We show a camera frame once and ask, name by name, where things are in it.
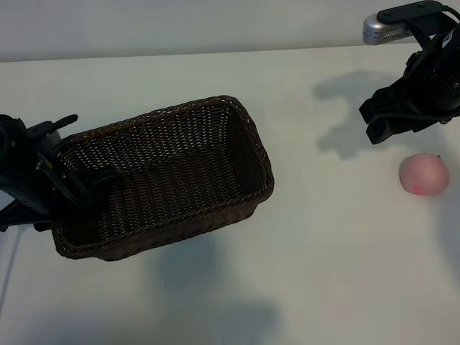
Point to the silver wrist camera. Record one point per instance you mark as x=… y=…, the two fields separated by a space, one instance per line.
x=381 y=30
x=54 y=138

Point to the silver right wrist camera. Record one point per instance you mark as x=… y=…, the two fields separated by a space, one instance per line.
x=381 y=30

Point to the dark brown wicker basket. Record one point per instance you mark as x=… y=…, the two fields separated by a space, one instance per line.
x=172 y=172

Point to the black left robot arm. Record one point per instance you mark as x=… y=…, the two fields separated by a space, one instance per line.
x=10 y=143

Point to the pink peach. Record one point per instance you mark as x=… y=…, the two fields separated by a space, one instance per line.
x=424 y=174

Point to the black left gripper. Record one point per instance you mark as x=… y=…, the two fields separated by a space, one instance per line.
x=32 y=190

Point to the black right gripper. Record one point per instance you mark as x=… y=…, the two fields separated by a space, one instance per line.
x=438 y=81

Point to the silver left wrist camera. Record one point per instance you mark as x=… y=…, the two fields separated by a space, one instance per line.
x=54 y=138

